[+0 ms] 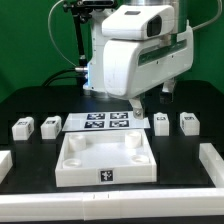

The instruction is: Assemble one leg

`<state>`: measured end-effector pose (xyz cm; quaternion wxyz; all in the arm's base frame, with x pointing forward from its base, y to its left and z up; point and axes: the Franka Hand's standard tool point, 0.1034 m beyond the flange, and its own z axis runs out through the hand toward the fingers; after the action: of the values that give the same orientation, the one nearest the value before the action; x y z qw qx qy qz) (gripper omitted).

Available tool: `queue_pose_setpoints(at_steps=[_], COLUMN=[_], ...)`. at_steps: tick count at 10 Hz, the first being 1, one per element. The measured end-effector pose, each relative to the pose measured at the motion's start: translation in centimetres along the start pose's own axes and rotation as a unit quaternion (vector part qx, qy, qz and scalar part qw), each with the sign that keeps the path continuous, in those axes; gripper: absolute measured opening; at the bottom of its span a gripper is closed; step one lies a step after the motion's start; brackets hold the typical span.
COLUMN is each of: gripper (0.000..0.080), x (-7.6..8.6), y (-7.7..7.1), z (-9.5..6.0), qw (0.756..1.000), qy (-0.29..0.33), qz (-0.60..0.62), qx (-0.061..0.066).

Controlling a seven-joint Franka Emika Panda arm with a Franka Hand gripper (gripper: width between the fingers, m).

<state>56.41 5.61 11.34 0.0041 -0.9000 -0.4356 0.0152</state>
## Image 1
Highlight white square tabletop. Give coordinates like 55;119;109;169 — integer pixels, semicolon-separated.
55;129;157;187

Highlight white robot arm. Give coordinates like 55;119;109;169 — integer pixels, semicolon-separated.
84;0;194;119

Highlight black cables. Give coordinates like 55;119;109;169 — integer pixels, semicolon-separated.
41;68;85;88

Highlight white front fence bar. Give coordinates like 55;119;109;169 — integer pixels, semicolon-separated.
0;188;224;222

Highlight grey cable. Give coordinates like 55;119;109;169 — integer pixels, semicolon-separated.
47;0;78;68

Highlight white left fence piece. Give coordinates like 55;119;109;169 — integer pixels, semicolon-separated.
0;150;13;184

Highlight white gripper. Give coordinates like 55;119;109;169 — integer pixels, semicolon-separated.
103;26;193;119

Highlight white marker sheet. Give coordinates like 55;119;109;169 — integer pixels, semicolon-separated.
63;111;150;132

